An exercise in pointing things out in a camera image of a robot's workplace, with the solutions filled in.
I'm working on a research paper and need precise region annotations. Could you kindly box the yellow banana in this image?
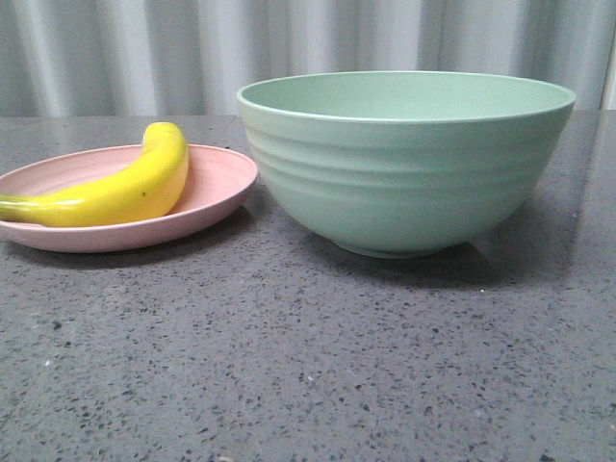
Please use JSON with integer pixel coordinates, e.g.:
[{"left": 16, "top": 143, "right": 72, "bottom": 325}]
[{"left": 1, "top": 122, "right": 189, "bottom": 227}]

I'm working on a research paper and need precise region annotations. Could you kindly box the green bowl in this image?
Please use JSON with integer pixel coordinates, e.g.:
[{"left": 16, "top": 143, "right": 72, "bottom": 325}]
[{"left": 237, "top": 70, "right": 576, "bottom": 258}]

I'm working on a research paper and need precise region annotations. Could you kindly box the pink plate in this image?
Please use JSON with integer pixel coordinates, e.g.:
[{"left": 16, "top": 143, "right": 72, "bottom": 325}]
[{"left": 1, "top": 144, "right": 258, "bottom": 253}]

